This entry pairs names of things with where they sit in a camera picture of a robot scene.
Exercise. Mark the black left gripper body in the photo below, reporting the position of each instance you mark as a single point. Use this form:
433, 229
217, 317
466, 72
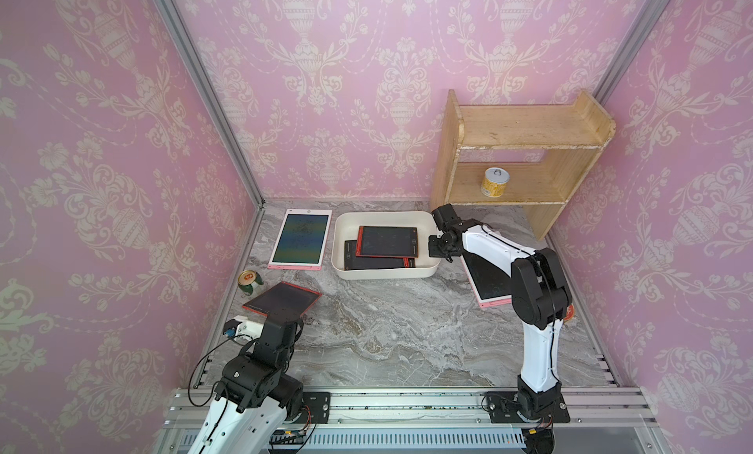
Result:
285, 363

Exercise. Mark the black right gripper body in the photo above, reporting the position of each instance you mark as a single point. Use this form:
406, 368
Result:
438, 246

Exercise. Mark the pink writing tablet dark screen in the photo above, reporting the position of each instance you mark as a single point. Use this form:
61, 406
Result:
490, 285

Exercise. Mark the red black newsmy tablet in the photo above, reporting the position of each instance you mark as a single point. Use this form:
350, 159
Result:
284, 302
387, 242

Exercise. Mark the red black Newsmy tablet top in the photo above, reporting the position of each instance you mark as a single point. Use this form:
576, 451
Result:
284, 302

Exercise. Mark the pink writing tablet rainbow screen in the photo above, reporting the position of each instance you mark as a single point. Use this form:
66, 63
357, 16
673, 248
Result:
301, 241

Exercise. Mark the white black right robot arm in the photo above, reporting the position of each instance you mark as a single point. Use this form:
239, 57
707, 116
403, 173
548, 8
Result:
540, 297

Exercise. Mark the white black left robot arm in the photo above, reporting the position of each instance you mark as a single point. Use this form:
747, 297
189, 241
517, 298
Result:
254, 395

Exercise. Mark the white plastic storage box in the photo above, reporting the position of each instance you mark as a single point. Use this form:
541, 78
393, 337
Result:
347, 226

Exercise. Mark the yellow white tin can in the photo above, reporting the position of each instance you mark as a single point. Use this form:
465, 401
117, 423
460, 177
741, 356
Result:
495, 182

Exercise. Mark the round tin left side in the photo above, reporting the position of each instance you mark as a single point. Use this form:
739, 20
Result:
249, 282

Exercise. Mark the wooden shelf unit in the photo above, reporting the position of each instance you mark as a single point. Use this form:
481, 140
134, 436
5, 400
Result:
547, 149

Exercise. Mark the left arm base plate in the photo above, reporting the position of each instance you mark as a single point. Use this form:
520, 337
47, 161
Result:
314, 408

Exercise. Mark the aluminium front rail frame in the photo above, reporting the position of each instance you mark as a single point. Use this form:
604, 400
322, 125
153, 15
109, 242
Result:
441, 420

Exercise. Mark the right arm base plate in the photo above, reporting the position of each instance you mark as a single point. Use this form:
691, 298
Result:
508, 407

